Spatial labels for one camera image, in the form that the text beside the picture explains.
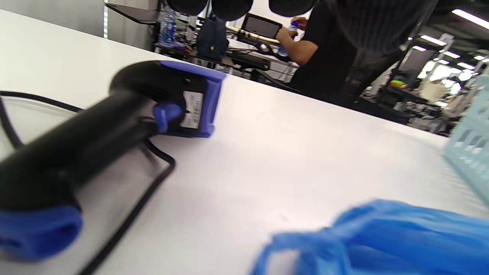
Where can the person's left hand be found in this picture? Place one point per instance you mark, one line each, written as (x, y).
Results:
(232, 9)

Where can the black and blue barcode scanner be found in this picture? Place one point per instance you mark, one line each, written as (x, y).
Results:
(95, 130)

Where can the blue plastic bag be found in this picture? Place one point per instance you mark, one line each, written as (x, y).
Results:
(401, 240)

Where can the black monitor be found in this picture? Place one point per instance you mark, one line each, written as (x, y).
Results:
(263, 26)

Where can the dark blue pouch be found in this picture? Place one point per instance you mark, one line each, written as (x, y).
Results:
(212, 40)

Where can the pack of water bottles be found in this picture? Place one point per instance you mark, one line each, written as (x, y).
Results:
(170, 28)

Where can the blue water bottle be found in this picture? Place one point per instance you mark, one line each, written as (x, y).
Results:
(284, 49)

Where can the light blue plastic basket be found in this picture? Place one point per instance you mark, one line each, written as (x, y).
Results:
(473, 145)

